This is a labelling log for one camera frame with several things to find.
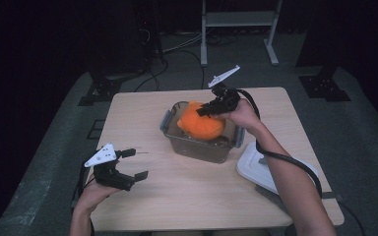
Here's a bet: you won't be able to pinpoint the black floor cable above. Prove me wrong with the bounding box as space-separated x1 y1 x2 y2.
133 58 169 92
339 200 365 236
173 48 206 90

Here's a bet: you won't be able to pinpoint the black stand base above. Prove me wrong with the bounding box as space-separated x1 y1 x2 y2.
298 65 352 102
78 62 122 106

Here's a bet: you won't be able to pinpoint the dark equipment tower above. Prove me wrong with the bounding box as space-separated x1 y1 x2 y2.
137 0 163 63

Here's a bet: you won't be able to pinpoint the white box lid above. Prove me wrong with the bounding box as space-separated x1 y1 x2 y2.
235 141 319 196

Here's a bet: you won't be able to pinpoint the grey floor cables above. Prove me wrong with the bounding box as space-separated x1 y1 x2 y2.
161 32 205 54

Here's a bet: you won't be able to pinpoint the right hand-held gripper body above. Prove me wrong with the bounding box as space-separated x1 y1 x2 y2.
206 64 242 116

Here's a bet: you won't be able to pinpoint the orange plush toy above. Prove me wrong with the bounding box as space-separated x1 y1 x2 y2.
176 100 227 142

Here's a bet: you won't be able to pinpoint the white metal stand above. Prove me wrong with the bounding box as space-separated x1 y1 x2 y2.
200 0 284 67

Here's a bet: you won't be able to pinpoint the person's right hand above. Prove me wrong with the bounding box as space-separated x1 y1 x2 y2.
216 97 264 136

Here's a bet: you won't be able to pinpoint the clear grey storage box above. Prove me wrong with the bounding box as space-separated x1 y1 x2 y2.
159 100 246 164

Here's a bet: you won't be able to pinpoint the grey tape strip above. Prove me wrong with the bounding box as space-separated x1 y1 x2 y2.
321 191 345 202

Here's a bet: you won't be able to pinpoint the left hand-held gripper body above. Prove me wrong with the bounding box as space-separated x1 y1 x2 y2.
84 143 137 192

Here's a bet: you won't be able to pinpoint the grey fuzzy cloth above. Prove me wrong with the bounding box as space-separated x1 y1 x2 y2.
255 185 289 214

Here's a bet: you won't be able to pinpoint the bundle of black cables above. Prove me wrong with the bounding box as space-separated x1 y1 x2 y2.
206 32 240 47

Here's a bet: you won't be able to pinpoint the left hand-held gripper cable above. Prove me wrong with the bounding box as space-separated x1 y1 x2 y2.
77 160 96 236

